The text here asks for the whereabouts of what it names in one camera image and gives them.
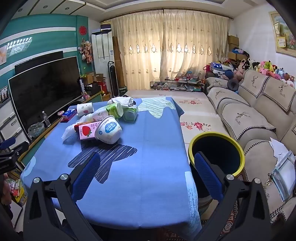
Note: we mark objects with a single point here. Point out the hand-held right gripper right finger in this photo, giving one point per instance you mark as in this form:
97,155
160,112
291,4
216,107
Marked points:
208,176

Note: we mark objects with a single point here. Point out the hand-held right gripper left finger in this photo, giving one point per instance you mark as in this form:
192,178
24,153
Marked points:
86,176

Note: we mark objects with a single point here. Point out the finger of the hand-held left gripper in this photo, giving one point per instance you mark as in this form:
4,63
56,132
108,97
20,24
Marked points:
7,142

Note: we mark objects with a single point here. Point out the black yellow-rimmed trash bin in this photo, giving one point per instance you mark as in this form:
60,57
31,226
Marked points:
217,143

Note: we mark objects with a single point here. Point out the pink strawberry milk carton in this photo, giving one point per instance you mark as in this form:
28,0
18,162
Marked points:
86,131

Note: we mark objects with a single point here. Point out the white yogurt tub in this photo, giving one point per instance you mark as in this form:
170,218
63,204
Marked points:
108,131

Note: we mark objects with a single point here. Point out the white green-label milk bottle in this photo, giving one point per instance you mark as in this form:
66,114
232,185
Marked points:
101,114

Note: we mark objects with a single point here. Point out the white dotted paper cup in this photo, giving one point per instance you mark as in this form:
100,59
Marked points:
84,109

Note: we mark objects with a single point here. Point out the green tissue pack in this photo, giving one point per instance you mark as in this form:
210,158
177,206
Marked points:
130,114

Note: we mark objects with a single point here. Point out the white tissue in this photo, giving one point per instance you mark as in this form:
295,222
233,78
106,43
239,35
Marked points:
122,101

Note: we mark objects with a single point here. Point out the white drawer unit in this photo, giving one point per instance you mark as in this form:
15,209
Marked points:
9,125

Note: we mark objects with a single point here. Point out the grey round container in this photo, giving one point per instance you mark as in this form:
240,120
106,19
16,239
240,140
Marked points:
207,202

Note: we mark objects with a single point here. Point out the pile of colourful books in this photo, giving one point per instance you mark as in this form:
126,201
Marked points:
18,187

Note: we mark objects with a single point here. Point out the glass ashtray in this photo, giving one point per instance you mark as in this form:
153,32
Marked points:
35,129

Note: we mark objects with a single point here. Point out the clear water bottle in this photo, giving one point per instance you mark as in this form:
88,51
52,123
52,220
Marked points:
46,120

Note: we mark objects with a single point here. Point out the red flat box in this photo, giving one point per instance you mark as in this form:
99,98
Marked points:
68,118

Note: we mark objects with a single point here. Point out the blue star-print tablecloth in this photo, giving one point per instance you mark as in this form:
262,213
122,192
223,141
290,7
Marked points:
143,150

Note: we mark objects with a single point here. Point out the black flat television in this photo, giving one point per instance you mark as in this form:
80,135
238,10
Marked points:
46,92

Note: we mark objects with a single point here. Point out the floral print mat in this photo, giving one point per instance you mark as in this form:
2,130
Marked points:
198,111

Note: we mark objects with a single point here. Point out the beige sofa with covers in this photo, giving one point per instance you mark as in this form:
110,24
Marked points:
254,115

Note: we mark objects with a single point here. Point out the white loose papers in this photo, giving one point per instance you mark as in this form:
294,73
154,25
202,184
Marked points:
278,147

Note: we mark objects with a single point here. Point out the blue clear document bag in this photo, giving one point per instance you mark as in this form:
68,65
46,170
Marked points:
284,176

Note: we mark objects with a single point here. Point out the black box white lettering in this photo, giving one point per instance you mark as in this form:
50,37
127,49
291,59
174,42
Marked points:
82,86

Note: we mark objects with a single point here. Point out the green small carton box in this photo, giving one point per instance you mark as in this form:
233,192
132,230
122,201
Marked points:
123,91

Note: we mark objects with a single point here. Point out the cluttered glass coffee table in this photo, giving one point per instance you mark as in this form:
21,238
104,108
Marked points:
175,85

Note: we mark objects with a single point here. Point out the cardboard boxes beside cabinet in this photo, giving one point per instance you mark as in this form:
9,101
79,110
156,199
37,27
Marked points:
94,80

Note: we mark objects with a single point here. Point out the black tower fan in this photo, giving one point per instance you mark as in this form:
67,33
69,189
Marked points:
113,78

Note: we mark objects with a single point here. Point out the star-print blue pillow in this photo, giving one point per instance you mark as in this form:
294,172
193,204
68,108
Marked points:
219,67

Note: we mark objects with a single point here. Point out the brown wooden board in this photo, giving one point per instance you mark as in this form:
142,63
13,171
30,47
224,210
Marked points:
118,62

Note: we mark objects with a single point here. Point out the hanging artificial flowers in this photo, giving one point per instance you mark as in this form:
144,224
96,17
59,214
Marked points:
86,51

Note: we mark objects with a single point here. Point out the pile of plush toys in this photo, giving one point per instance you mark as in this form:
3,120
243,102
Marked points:
266,67

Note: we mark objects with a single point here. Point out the white standing air conditioner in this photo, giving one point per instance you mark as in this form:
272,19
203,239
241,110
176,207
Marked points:
101,51

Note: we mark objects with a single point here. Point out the stack of cardboard boxes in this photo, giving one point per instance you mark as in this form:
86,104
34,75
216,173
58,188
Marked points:
233,44

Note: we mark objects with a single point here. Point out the cream embroidered curtain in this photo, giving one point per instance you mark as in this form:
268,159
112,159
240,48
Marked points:
138,46
194,41

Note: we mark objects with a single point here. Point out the boxes atop air conditioner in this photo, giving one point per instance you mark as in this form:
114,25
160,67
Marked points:
106,26

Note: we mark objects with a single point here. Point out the framed flower painting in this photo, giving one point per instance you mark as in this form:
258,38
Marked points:
285,30

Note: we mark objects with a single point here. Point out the black wall screen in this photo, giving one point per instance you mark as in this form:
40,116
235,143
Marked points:
34,61

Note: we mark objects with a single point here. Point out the crystal wall lamp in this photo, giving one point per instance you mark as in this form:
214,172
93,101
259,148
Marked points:
19,44

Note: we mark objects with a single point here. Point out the red round wall ornament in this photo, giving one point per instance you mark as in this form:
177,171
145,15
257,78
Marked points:
82,30

